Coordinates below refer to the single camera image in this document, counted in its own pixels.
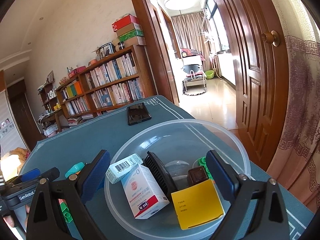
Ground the black hair comb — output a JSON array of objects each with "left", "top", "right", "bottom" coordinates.
[{"left": 143, "top": 151, "right": 177, "bottom": 201}]

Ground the red box on shelf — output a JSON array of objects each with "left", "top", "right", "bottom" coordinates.
[{"left": 112, "top": 14, "right": 140, "bottom": 32}]

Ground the wooden bookshelf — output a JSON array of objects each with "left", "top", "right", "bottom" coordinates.
[{"left": 56, "top": 45, "right": 156, "bottom": 118}]

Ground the green plastic basin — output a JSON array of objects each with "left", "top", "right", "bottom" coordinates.
[{"left": 205, "top": 70, "right": 215, "bottom": 80}]

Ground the yellow cardboard box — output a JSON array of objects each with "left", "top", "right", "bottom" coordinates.
[{"left": 171, "top": 179, "right": 225, "bottom": 230}]

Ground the white red product box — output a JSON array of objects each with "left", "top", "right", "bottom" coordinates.
[{"left": 121, "top": 164, "right": 170, "bottom": 219}]

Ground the tan box on shelf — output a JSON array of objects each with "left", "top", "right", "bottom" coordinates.
[{"left": 124, "top": 36, "right": 146, "bottom": 48}]

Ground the clear plastic bowl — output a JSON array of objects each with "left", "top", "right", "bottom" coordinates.
[{"left": 105, "top": 119, "right": 251, "bottom": 239}]

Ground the black gold lipstick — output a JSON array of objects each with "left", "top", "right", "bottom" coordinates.
[{"left": 187, "top": 166, "right": 209, "bottom": 186}]

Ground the teal dental floss case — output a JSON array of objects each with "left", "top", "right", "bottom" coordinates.
[{"left": 65, "top": 162, "right": 85, "bottom": 179}]

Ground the patterned pink curtain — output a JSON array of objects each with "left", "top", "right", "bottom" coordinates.
[{"left": 267, "top": 0, "right": 319, "bottom": 212}]

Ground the brass door knob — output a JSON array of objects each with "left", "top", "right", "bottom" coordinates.
[{"left": 261, "top": 30, "right": 280, "bottom": 47}]

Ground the black smartphone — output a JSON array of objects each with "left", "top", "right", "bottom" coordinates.
[{"left": 126, "top": 102, "right": 151, "bottom": 126}]

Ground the person's left hand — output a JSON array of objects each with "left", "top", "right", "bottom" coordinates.
[{"left": 3, "top": 205, "right": 30, "bottom": 228}]

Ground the framed photo on shelf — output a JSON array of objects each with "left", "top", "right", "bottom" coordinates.
[{"left": 96, "top": 42, "right": 116, "bottom": 59}]

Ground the small white medicine box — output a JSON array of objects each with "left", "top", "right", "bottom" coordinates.
[{"left": 106, "top": 154, "right": 143, "bottom": 184}]

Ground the small wooden shelf unit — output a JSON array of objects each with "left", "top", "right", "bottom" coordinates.
[{"left": 38, "top": 81, "right": 59, "bottom": 112}]

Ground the brown wooden door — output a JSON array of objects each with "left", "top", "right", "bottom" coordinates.
[{"left": 216, "top": 0, "right": 289, "bottom": 170}]

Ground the green box on shelf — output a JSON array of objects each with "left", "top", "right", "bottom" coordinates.
[{"left": 119, "top": 29, "right": 144, "bottom": 42}]

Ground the teal table mat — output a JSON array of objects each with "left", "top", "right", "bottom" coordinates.
[{"left": 18, "top": 94, "right": 315, "bottom": 240}]

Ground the pink green toy brick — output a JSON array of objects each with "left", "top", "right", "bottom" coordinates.
[{"left": 59, "top": 199, "right": 73, "bottom": 224}]

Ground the brown box on shelf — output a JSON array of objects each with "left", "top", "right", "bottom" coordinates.
[{"left": 116, "top": 23, "right": 143, "bottom": 37}]

